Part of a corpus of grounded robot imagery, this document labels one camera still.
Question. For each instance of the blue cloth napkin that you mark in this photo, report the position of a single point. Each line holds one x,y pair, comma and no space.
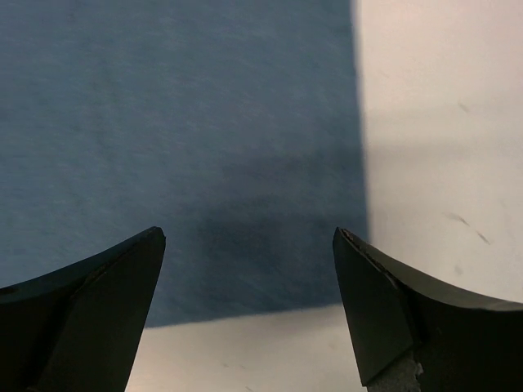
234,126

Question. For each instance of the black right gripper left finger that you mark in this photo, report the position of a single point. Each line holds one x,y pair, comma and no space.
78,328

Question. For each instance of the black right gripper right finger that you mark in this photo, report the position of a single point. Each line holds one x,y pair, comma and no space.
413,332

